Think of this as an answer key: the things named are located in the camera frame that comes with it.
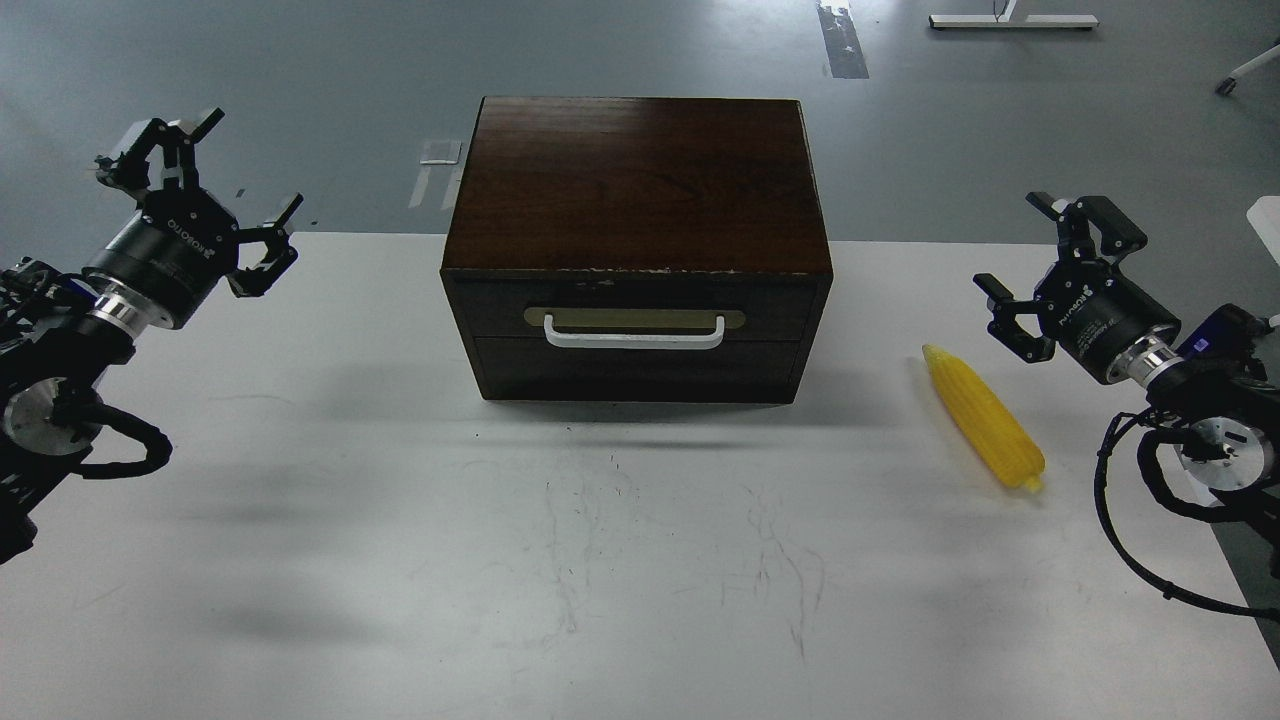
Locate white chair caster leg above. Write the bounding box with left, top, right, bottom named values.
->
left=1213, top=38, right=1280, bottom=97

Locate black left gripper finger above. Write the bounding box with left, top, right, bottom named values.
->
left=95, top=108, right=227, bottom=213
left=227, top=193, right=305, bottom=299

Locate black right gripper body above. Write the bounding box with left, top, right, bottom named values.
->
left=1036, top=259, right=1181, bottom=386

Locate yellow corn cob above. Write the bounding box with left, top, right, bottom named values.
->
left=922, top=345, right=1046, bottom=493

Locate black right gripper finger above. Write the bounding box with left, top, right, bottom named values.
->
left=1027, top=191, right=1149, bottom=265
left=973, top=273, right=1057, bottom=364

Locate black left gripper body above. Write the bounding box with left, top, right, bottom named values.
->
left=83, top=190, right=238, bottom=331

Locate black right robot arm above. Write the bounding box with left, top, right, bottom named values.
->
left=974, top=192, right=1277, bottom=623

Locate dark wooden drawer cabinet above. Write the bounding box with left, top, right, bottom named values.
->
left=440, top=96, right=835, bottom=404

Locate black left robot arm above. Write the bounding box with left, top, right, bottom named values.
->
left=1, top=108, right=303, bottom=561

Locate white furniture corner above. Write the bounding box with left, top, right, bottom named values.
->
left=1245, top=195, right=1280, bottom=264

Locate white table leg base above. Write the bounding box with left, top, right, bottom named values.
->
left=928, top=1, right=1100, bottom=32

